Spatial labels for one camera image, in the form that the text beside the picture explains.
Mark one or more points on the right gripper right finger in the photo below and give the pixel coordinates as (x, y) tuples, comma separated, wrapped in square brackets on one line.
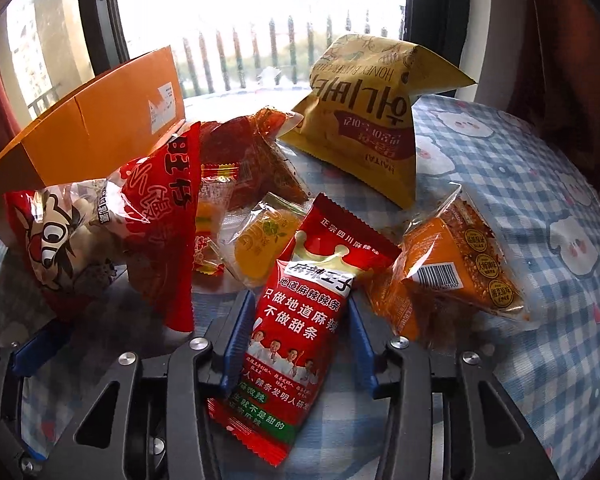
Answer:
[(449, 417)]

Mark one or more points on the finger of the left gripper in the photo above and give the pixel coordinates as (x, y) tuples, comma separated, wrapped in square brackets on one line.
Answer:
[(39, 349)]

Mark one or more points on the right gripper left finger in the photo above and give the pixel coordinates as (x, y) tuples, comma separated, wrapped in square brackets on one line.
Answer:
[(148, 418)]

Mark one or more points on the red spicy strip packet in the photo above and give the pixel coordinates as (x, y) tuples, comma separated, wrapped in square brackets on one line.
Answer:
[(295, 329)]

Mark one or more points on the orange triangular snack pack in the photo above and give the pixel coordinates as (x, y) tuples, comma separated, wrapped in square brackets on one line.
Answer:
[(452, 265)]

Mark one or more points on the white red cracker bag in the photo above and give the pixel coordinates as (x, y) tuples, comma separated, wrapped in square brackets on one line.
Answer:
[(77, 238)]

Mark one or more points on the yellow jelly candy packet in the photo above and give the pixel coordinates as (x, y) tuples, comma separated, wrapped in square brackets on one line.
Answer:
[(250, 244)]

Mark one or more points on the small burger gummy packet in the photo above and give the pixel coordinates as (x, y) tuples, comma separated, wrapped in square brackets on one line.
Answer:
[(216, 188)]

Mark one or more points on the clear red spicy snack pack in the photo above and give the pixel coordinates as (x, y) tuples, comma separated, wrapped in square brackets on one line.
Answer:
[(250, 143)]

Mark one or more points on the yellow Korean chip bag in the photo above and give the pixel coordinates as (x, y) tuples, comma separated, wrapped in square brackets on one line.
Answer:
[(358, 114)]

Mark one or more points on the orange cardboard box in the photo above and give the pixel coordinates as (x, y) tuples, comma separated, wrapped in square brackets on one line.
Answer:
[(120, 115)]

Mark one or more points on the brown curtain right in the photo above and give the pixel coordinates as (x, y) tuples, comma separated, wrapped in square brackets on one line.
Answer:
[(558, 81)]

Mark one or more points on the balcony railing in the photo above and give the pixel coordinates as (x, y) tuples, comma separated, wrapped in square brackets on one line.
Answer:
[(215, 51)]

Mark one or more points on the black window frame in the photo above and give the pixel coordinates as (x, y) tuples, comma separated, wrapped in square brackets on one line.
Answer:
[(105, 20)]

